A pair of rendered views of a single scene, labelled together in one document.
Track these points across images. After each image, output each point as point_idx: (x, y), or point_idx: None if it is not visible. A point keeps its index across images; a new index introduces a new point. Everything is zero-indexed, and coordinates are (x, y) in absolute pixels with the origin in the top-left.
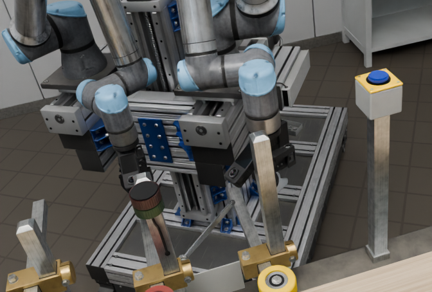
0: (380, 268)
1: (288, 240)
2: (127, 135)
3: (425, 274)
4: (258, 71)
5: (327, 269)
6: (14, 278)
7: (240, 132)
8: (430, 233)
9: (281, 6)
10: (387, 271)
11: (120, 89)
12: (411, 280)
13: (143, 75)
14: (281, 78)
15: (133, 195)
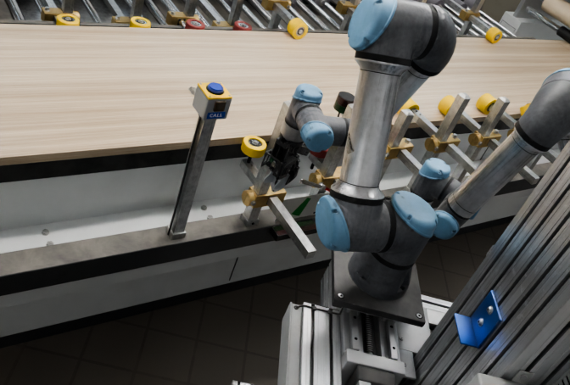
0: (191, 140)
1: (251, 196)
2: (410, 188)
3: (164, 133)
4: (306, 84)
5: (215, 226)
6: (405, 139)
7: (328, 288)
8: (126, 246)
9: (325, 195)
10: (187, 138)
11: (429, 164)
12: (173, 132)
13: (436, 209)
14: (306, 318)
15: (351, 94)
